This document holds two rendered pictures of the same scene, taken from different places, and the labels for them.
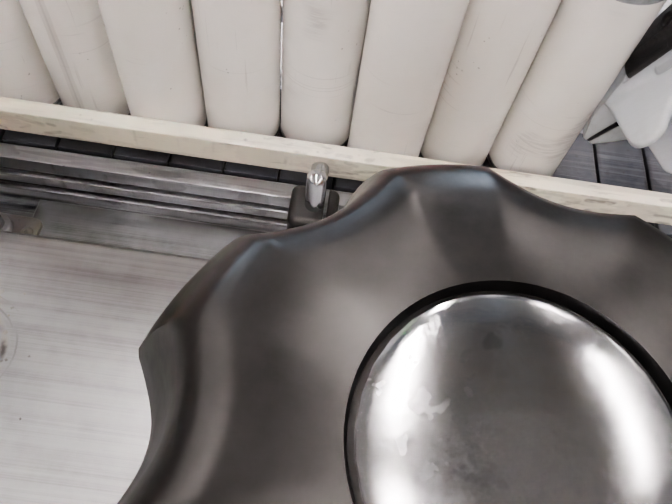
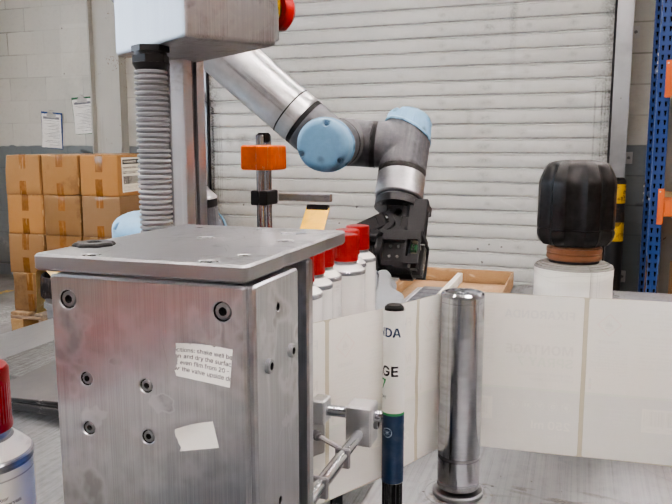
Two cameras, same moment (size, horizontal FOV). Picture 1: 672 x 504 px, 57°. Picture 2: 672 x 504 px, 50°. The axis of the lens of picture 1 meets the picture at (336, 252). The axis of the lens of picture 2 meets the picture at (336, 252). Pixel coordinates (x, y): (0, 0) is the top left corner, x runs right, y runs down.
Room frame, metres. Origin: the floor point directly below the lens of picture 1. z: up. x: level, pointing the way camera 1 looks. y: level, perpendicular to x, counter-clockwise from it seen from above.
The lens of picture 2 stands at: (-0.03, 0.82, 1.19)
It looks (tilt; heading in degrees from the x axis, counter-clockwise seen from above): 8 degrees down; 291
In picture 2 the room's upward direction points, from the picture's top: straight up
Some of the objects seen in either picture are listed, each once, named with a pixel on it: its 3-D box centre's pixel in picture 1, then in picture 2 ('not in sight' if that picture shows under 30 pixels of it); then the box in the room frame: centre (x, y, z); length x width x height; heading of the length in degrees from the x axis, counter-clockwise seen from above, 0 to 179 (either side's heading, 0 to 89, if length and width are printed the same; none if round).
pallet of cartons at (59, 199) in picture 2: not in sight; (115, 236); (3.20, -3.26, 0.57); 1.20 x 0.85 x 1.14; 94
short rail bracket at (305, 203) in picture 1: (313, 230); not in sight; (0.21, 0.02, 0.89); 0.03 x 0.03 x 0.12; 3
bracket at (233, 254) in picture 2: not in sight; (207, 246); (0.17, 0.49, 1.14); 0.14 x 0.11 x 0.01; 93
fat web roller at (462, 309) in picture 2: not in sight; (460, 394); (0.09, 0.20, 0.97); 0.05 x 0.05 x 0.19
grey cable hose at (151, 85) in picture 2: not in sight; (154, 160); (0.38, 0.24, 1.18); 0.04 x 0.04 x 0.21
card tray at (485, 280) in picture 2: not in sight; (454, 286); (0.34, -0.92, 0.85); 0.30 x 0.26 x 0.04; 93
